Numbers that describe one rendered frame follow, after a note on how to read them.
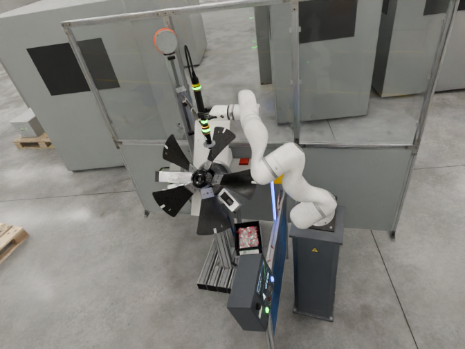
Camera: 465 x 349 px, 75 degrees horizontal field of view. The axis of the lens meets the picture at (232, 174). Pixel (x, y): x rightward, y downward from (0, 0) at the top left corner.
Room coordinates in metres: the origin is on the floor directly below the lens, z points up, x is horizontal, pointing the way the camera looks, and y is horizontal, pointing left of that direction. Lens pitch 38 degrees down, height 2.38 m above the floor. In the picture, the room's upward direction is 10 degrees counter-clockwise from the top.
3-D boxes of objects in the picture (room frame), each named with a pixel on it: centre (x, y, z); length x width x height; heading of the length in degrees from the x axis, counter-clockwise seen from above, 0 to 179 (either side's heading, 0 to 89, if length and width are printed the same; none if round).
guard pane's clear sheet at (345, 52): (2.20, -0.16, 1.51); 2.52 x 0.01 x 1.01; 69
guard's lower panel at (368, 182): (2.20, -0.16, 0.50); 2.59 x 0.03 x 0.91; 69
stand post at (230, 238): (1.89, 0.11, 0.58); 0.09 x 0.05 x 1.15; 69
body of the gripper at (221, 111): (1.49, 0.00, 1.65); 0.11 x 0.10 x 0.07; 69
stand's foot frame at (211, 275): (1.76, 0.16, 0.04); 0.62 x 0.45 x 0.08; 159
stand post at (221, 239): (1.67, 0.19, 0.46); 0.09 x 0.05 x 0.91; 69
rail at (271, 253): (1.30, -0.20, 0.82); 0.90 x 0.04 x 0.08; 159
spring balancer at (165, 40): (2.22, 0.28, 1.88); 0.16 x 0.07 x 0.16; 104
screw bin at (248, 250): (1.30, -0.02, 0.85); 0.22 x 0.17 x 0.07; 175
